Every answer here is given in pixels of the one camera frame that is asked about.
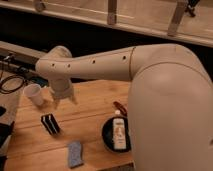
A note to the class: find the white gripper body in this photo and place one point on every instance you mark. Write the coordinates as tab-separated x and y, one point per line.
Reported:
61	88

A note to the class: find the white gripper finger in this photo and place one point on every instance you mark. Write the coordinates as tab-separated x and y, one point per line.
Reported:
73	99
56	102

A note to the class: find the black white striped eraser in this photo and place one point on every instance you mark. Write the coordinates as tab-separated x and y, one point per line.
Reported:
50	124

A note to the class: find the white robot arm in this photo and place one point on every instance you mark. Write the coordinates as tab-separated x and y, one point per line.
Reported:
170	100

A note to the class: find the wooden table board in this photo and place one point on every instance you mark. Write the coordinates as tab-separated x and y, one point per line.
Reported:
32	148

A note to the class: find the blue sponge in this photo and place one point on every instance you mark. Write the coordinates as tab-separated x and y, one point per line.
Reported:
75	154

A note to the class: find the white bottle in bowl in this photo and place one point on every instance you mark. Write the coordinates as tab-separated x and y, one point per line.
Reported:
119	136

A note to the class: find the red brown handled tool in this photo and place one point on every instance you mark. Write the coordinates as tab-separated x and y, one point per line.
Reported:
120	107

